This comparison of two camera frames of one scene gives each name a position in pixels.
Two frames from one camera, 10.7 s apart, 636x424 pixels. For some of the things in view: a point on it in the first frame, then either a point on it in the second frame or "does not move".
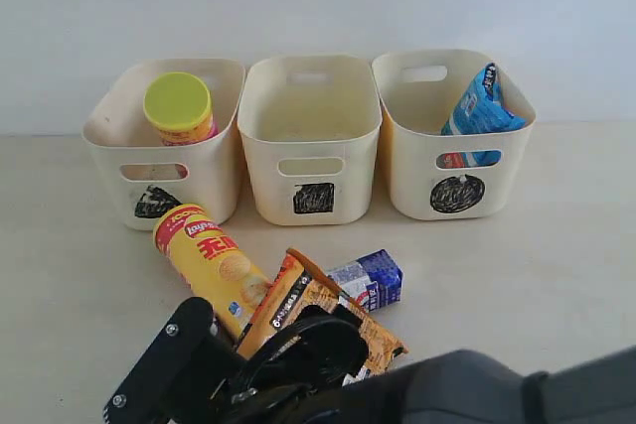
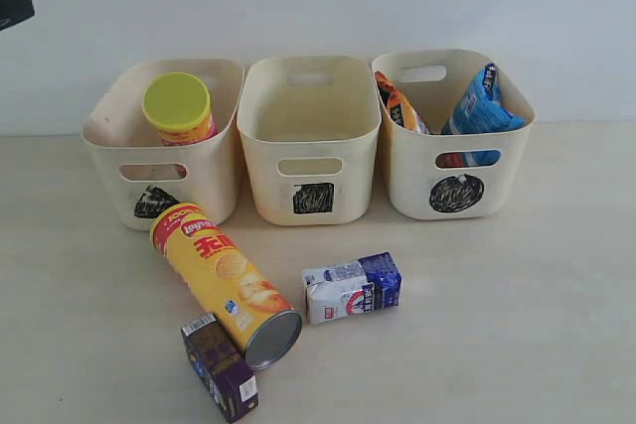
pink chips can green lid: x=179 y=105 does not move
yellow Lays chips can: x=198 y=250 does not move
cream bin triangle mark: x=150 y=178 does not move
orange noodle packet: x=298 y=285 -> x=397 y=108
